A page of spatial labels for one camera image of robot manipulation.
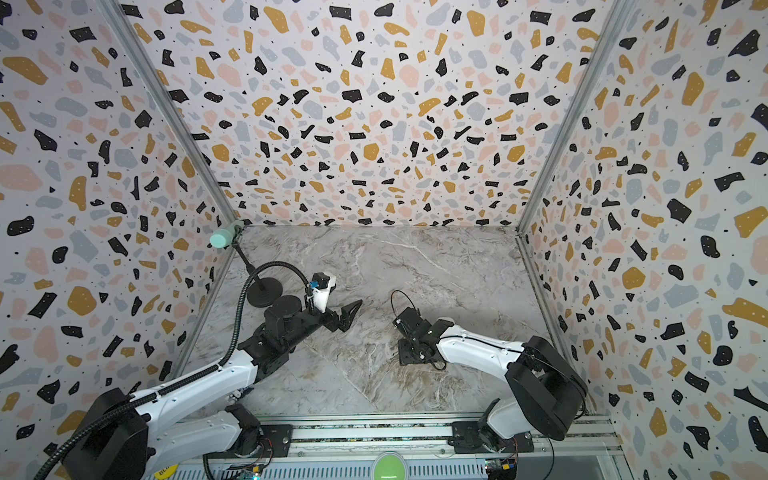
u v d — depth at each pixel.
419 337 0.67
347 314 0.71
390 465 0.69
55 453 0.59
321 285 0.66
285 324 0.60
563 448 0.73
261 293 1.00
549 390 0.43
